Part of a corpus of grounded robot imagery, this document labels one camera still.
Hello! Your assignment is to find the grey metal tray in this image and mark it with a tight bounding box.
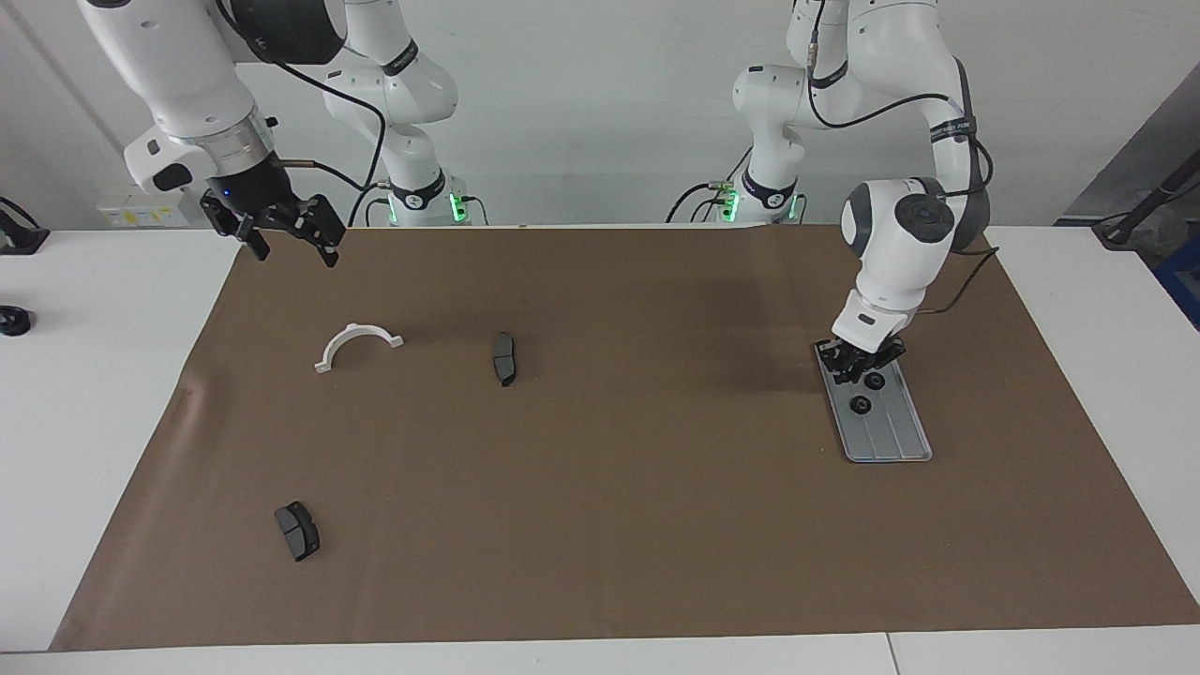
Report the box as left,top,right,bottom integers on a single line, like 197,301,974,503
814,339,935,464

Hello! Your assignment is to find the wide dark grey brake pad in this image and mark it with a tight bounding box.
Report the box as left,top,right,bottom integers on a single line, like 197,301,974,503
274,502,322,563

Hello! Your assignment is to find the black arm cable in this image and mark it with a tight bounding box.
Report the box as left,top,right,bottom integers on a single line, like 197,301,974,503
216,0,387,226
806,0,1002,315

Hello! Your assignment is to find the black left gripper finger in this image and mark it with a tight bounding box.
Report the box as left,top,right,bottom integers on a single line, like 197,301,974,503
858,337,908,376
814,339,859,387

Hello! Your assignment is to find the brown paper mat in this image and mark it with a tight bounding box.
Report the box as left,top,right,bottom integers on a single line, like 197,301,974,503
49,223,1200,653

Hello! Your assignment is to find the black base cable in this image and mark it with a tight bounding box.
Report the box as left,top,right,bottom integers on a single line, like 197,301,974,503
666,145,753,224
349,181,390,228

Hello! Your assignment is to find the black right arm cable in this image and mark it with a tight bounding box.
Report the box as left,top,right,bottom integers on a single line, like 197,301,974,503
216,0,387,226

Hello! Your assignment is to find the black table clamp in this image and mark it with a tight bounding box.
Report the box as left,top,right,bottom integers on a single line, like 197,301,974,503
0,197,50,256

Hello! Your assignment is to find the black left base cable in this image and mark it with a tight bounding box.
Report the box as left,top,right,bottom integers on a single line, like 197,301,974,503
666,145,753,224

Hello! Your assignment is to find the blue crate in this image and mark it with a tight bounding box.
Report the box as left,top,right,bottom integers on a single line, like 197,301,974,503
1151,232,1200,331

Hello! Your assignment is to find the white wall socket box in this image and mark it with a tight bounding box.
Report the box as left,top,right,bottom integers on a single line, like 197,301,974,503
98,192,212,229

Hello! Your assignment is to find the black stand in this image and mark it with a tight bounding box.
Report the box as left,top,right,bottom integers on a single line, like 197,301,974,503
1092,155,1200,250

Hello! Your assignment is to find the black right base cable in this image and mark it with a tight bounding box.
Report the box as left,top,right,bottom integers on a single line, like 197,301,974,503
349,181,390,228

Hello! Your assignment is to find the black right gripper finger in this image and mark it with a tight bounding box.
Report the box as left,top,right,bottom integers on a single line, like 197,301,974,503
201,190,273,263
279,194,347,270

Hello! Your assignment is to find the white curved plastic bracket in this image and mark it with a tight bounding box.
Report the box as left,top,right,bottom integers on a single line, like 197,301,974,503
313,322,406,375

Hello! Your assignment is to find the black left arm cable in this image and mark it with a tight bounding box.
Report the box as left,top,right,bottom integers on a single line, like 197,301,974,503
806,0,1002,315

